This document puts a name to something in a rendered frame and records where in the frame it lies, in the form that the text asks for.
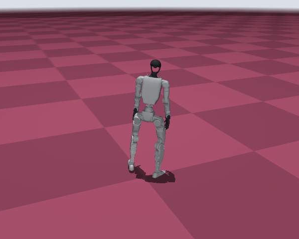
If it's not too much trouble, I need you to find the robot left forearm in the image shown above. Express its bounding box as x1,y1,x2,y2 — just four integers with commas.
134,97,141,111

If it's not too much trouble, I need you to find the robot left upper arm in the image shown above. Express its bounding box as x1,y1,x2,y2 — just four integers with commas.
135,76,144,98

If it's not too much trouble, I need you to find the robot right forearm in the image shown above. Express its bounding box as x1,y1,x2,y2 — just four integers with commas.
164,98,171,118

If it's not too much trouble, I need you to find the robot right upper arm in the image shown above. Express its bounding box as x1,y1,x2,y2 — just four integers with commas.
162,80,169,104

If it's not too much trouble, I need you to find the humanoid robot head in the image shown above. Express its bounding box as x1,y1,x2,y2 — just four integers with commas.
149,59,161,78

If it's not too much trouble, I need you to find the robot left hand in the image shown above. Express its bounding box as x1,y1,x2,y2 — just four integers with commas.
133,108,138,120

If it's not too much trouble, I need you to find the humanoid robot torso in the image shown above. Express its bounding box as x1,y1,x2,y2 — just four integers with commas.
141,75,162,122

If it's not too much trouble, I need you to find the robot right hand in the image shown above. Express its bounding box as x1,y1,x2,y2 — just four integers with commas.
164,115,170,130

